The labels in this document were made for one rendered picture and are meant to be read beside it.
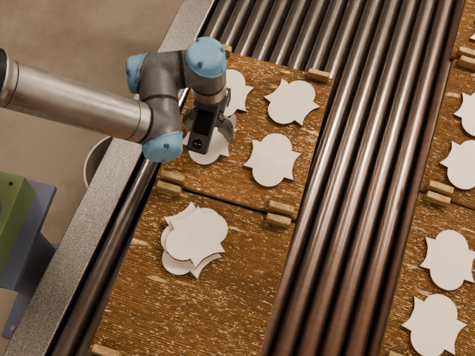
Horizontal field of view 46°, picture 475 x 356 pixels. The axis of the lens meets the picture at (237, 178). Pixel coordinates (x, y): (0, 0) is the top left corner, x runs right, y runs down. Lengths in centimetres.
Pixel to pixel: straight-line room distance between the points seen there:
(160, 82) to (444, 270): 76
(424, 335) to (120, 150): 83
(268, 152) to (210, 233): 26
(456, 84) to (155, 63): 85
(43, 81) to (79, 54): 186
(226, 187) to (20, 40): 175
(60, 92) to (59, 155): 160
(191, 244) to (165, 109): 36
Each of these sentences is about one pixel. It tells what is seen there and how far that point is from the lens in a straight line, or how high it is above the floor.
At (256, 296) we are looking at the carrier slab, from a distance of 128.
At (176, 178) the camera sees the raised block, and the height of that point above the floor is 96.
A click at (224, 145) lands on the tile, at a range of 138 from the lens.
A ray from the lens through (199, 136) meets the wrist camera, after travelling 124.
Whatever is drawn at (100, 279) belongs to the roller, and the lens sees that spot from 133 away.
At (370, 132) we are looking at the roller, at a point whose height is 92.
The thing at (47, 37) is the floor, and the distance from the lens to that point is 287.
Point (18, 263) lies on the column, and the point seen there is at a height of 87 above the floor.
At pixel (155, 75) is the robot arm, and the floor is 129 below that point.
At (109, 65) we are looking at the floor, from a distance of 272.
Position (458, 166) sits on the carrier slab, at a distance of 149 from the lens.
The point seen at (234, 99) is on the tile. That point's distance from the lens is 146.
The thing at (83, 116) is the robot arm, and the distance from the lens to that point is 96.
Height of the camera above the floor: 219
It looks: 66 degrees down
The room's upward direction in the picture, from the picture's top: 5 degrees clockwise
